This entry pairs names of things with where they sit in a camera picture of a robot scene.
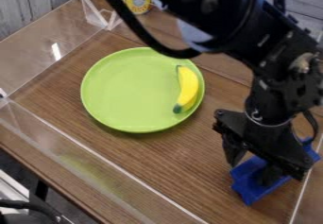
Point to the yellow toy banana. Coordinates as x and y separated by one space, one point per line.
188 84

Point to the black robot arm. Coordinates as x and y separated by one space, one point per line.
252 31

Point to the blue plastic block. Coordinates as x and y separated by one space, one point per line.
244 176

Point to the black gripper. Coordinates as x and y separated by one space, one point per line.
273 143

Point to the clear acrylic front wall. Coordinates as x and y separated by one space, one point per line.
107 191

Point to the green plate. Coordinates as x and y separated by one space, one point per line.
130 89

